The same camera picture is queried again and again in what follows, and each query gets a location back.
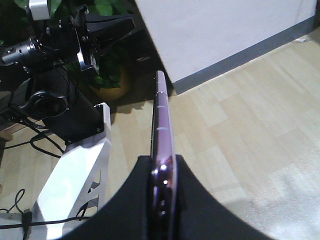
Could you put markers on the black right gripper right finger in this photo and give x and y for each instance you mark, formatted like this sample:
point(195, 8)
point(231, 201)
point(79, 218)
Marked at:
point(199, 216)

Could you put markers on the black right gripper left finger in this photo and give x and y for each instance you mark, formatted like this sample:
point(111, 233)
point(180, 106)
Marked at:
point(125, 215)

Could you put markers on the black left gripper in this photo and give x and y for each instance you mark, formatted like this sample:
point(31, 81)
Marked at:
point(69, 41)

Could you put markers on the black foldable smartphone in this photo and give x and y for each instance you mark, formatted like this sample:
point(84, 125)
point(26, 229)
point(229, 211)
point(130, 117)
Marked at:
point(164, 173)

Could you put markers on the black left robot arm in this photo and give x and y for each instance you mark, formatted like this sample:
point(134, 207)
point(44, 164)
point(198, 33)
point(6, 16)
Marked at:
point(47, 100)

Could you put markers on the green plant in yellow pot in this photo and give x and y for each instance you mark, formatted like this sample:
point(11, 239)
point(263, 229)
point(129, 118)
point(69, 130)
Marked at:
point(110, 66)

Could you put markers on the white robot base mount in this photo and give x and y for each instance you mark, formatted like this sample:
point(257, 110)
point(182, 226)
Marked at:
point(79, 177)

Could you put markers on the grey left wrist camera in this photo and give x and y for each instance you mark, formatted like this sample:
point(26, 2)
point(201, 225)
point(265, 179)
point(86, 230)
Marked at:
point(40, 9)

